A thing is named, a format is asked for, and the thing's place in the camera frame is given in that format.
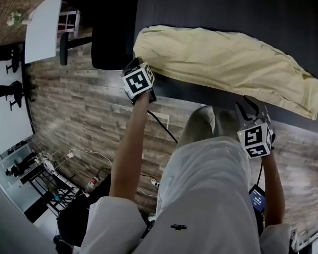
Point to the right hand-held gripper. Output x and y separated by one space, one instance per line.
255 137

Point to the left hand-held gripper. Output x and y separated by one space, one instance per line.
137 81

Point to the pale yellow pants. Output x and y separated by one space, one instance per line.
222 62

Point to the person's right forearm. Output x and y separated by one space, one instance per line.
273 189

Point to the person's left forearm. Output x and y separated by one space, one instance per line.
127 147

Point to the person's grey trouser leg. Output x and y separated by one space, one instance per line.
201 126

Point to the black office chair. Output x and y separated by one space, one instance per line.
108 25

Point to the red and white shelf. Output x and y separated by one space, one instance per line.
68 22

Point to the black device with screen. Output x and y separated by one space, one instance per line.
257 198

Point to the person's white shirt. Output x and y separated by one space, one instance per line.
201 200

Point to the white table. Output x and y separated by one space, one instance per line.
41 30

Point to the black swivel chair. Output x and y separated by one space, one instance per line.
10 91
5 54

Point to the black metal rack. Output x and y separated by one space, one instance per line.
50 186

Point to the white flowers in vase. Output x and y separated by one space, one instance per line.
14 18

